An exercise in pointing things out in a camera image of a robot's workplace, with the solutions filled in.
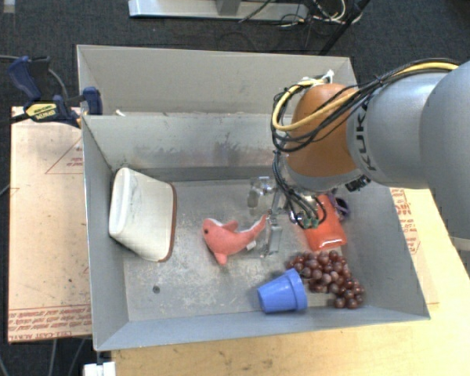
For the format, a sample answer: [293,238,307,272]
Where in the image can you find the grey metal bin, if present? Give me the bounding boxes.
[76,44,432,353]

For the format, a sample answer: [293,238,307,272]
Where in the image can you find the brown cardboard board, red print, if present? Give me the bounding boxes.
[7,106,442,345]

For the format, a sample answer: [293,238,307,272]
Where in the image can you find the white tub with brown rim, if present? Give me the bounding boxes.
[108,166,179,263]

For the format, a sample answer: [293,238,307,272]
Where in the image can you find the pink toy dolphin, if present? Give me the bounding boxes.
[201,214,269,266]

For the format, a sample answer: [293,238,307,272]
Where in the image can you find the blue plastic cup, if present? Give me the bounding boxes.
[255,267,309,315]

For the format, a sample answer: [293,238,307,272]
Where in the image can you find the purple ring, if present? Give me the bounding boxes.
[334,196,352,222]

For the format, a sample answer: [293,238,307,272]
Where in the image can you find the orange-red glossy pouch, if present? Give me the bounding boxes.
[302,193,348,252]

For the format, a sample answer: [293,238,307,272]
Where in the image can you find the black cylinder on white bracket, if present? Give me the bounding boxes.
[344,174,373,193]

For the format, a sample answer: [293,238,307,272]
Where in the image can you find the dark red toy grapes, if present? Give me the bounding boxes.
[285,249,367,310]

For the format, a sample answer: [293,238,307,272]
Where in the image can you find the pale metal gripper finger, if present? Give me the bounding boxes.
[263,213,284,259]
[247,176,277,212]

